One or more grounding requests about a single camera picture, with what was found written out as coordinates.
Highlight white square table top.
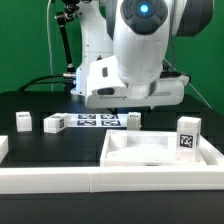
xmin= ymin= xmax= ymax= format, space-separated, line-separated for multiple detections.
xmin=100 ymin=130 xmax=224 ymax=167

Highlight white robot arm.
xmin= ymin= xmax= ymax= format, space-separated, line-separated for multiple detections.
xmin=71 ymin=0 xmax=214 ymax=108

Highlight black cables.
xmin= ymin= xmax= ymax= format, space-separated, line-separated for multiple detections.
xmin=17 ymin=74 xmax=73 ymax=93

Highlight printed tag sheet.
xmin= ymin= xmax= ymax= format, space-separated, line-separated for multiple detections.
xmin=68 ymin=114 xmax=127 ymax=127

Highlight white thin cable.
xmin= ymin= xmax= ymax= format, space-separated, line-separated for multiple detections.
xmin=46 ymin=0 xmax=55 ymax=92

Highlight white U-shaped fence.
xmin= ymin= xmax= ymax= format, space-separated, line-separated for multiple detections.
xmin=0 ymin=141 xmax=224 ymax=194

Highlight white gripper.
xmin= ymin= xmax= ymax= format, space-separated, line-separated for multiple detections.
xmin=85 ymin=56 xmax=185 ymax=108

